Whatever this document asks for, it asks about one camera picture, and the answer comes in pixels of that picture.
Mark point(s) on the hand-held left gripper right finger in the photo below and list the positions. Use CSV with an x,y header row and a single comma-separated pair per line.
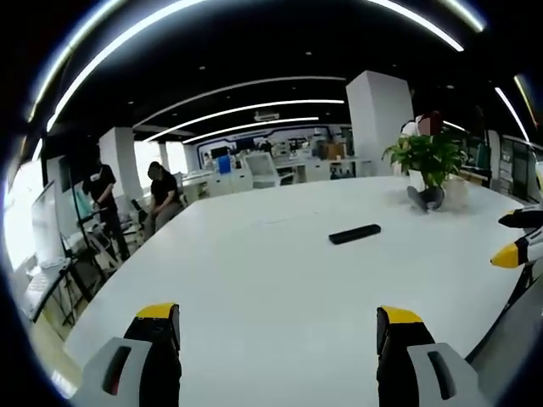
x,y
428,364

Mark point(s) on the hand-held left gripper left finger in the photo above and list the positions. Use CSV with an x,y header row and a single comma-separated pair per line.
x,y
127,364

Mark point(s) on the black remote control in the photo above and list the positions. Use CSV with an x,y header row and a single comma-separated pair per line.
x,y
355,233

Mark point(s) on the green potted plant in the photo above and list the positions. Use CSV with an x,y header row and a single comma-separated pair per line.
x,y
426,167

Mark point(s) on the black tripod stand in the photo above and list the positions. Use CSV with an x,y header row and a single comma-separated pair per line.
x,y
87,237

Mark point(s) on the white display board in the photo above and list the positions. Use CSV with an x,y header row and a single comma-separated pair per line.
x,y
46,226

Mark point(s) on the white square pillar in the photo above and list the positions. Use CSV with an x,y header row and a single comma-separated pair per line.
x,y
379,123

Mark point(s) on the blue water jug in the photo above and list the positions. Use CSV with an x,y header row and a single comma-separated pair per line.
x,y
224,164

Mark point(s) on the white office chair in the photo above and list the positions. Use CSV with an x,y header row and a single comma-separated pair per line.
x,y
263,169

